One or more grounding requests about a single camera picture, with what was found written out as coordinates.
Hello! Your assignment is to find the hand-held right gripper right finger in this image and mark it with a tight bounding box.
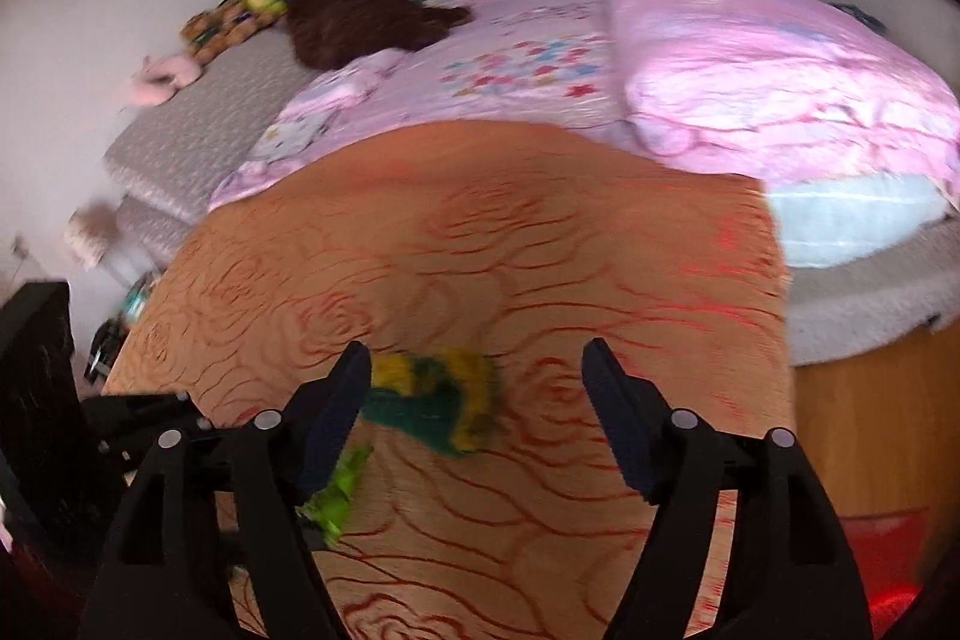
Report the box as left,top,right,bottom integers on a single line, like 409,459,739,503
581,338,875,640

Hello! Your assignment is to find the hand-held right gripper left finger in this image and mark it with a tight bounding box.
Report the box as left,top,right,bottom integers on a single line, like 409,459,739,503
79,340,374,640

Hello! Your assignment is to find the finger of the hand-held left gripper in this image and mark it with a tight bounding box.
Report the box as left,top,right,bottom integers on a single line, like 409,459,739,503
79,389,194,432
97,416,222,462

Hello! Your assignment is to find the bright green wrapper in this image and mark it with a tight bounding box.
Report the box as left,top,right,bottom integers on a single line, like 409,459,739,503
296,445,374,547

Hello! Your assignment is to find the red plastic basket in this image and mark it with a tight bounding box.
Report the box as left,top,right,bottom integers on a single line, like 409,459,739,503
836,509,932,640

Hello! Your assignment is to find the teal and white box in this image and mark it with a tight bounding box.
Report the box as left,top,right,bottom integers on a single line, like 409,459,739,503
118,278,156,324

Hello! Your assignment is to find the beige fluffy object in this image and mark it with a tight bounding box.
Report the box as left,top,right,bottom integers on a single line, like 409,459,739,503
66,201,121,270

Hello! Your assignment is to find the orange rose pattern blanket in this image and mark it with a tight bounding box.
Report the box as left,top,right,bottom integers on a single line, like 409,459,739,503
105,119,796,640

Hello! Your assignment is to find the grey upholstered bed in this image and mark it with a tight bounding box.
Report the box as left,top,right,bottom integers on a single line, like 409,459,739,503
103,36,960,365

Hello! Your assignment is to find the light blue duvet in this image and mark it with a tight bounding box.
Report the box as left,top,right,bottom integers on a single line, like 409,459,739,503
765,171,950,270

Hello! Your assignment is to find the pink cartoon print pillow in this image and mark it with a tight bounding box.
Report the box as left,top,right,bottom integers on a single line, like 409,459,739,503
251,47,406,163

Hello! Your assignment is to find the pink plush toy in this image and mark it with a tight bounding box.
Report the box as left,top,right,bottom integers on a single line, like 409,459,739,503
131,53,203,107

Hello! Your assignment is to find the pink floral bed sheet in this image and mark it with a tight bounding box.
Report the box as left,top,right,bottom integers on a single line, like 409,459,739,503
208,0,638,214

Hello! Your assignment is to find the pink quilt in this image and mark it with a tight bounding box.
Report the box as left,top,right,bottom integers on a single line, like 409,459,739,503
596,0,960,199

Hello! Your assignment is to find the yellow and black plush toy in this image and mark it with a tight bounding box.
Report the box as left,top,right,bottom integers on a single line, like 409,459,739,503
180,0,316,64

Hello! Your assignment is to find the brown plush toy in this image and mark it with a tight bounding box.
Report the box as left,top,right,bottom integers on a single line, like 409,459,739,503
285,0,473,71

